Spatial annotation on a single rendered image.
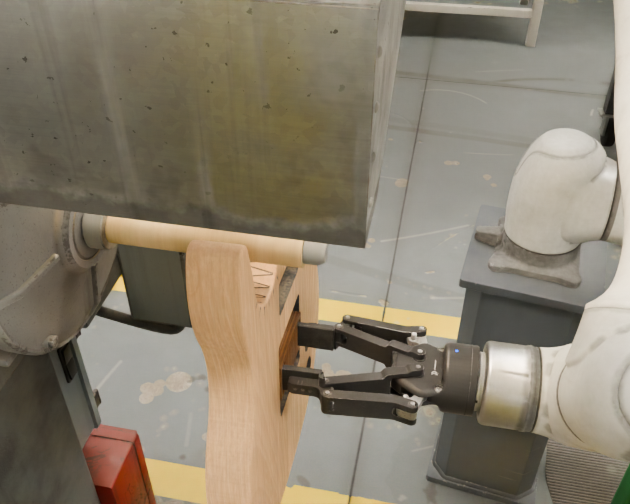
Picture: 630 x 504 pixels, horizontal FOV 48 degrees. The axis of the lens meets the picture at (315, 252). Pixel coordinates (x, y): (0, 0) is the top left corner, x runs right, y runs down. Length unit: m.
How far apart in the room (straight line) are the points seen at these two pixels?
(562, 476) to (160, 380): 1.16
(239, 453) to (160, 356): 1.61
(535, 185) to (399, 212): 1.47
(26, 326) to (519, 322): 1.08
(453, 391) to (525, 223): 0.72
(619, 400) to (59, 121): 0.43
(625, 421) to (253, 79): 0.37
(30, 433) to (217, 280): 0.52
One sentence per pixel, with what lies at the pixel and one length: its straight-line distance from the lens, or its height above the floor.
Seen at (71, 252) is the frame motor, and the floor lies 1.25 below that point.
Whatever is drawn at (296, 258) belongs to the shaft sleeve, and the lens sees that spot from 0.62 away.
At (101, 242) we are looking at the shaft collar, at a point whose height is 1.25.
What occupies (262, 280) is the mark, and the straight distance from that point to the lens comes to 0.68.
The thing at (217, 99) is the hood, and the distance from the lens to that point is 0.38.
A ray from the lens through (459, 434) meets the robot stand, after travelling 1.83.
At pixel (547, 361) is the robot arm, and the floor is 1.10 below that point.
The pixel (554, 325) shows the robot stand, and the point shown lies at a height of 0.62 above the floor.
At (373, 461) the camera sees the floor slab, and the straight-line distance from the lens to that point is 2.00.
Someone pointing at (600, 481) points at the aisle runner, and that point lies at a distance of 2.09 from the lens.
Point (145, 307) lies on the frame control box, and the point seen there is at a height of 0.95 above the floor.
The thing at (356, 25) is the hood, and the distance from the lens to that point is 0.35.
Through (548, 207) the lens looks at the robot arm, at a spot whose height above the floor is 0.87.
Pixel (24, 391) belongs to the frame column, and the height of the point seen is 0.94.
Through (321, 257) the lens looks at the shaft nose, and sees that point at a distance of 0.62.
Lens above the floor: 1.65
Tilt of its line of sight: 39 degrees down
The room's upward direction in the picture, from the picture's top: straight up
